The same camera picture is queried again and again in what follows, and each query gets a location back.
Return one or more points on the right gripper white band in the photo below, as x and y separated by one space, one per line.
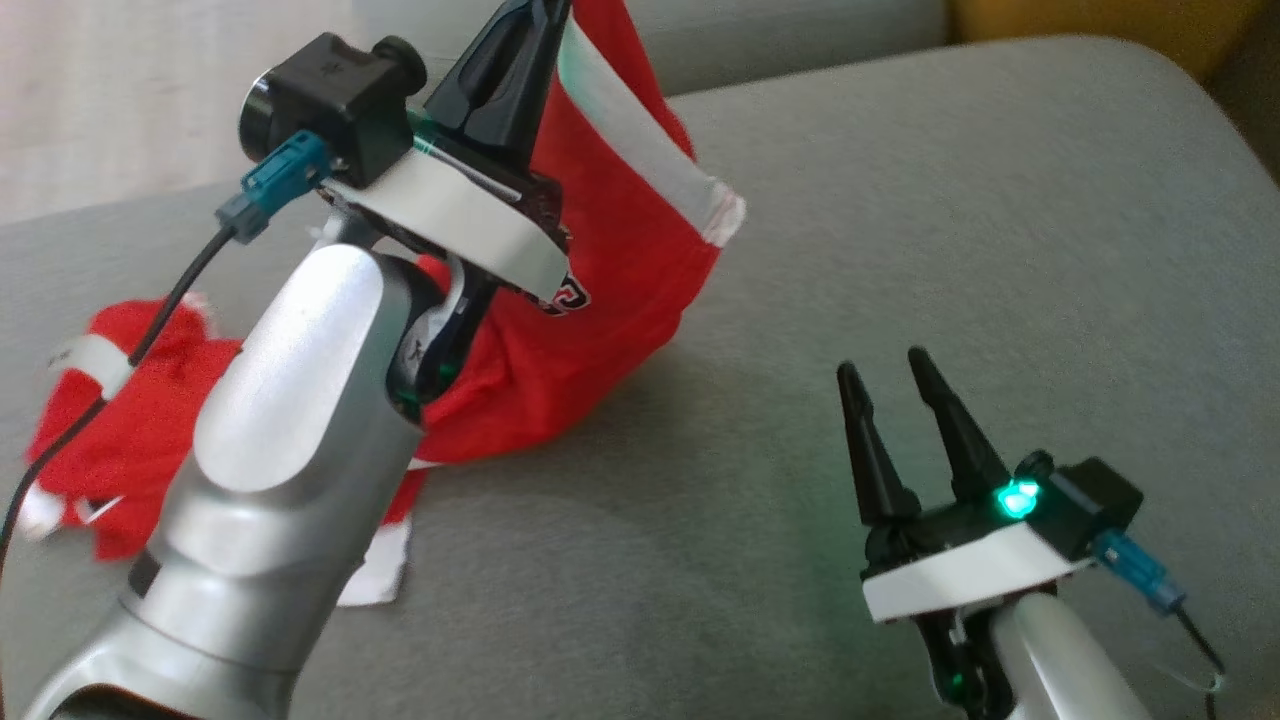
970 580

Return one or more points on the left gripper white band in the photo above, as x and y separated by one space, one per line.
460 215

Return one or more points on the red shorts white stripe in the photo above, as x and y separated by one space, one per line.
600 330

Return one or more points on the red basketball jersey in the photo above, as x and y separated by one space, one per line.
130 450

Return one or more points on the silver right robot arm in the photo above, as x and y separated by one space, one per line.
1060 660

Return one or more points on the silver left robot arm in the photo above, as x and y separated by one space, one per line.
280 450

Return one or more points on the grey sofa seat cushion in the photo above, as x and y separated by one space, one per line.
850 250

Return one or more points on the yellow pillow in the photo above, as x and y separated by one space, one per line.
1100 25

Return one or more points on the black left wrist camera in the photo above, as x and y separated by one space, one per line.
340 95

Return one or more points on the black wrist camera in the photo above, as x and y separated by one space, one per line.
1090 505
340 95

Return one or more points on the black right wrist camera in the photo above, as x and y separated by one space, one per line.
1090 505

